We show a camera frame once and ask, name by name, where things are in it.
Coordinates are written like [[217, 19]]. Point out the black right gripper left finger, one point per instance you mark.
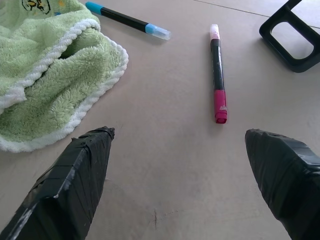
[[67, 185]]

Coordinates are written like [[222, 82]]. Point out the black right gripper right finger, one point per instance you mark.
[[287, 175]]

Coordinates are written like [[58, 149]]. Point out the green fluffy towel white trim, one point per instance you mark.
[[52, 75]]

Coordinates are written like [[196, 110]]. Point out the blue-capped black marker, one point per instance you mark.
[[125, 20]]

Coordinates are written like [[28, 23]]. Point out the pink-capped black marker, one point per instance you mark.
[[218, 75]]

